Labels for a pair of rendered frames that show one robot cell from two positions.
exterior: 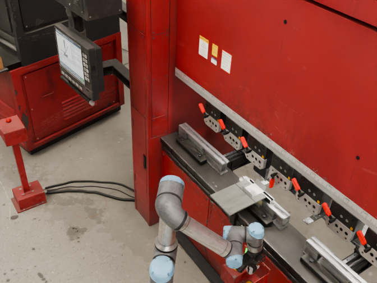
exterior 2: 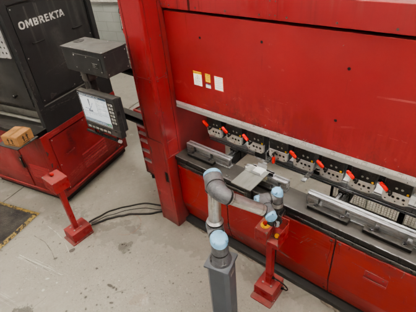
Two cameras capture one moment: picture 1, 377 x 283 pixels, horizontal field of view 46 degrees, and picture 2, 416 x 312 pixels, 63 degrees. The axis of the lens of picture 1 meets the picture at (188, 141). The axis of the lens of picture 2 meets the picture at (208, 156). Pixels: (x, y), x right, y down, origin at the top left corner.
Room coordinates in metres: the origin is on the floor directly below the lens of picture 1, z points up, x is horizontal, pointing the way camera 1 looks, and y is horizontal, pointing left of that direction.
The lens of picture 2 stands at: (-0.13, 0.40, 2.69)
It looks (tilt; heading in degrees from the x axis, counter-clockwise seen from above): 35 degrees down; 349
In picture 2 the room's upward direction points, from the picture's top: 5 degrees counter-clockwise
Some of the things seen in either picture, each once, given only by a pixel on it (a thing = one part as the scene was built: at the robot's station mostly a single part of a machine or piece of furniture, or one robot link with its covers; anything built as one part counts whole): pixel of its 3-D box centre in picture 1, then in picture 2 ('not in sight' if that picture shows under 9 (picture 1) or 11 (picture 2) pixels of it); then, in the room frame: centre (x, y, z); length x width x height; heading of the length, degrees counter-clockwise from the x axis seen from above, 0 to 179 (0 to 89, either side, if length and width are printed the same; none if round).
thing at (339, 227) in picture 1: (346, 218); (333, 166); (1.46, -0.75, 1.26); 0.15 x 0.09 x 0.17; 36
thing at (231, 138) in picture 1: (238, 131); (236, 132); (2.11, -0.28, 1.26); 0.15 x 0.09 x 0.17; 36
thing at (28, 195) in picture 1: (19, 163); (67, 206); (2.70, 1.34, 0.41); 0.25 x 0.20 x 0.83; 126
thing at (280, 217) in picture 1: (262, 201); (266, 177); (1.89, -0.45, 0.92); 0.39 x 0.06 x 0.10; 36
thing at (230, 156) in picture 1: (252, 150); (242, 148); (2.52, -0.46, 0.81); 0.64 x 0.08 x 0.14; 126
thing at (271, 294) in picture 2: not in sight; (267, 287); (1.48, -0.32, 0.06); 0.25 x 0.20 x 0.12; 128
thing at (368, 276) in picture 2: not in sight; (375, 279); (1.01, -0.89, 0.58); 0.15 x 0.02 x 0.07; 36
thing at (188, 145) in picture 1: (191, 150); (201, 158); (2.38, -0.02, 0.89); 0.30 x 0.05 x 0.03; 36
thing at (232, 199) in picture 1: (238, 196); (250, 177); (1.84, -0.30, 1.00); 0.26 x 0.18 x 0.01; 126
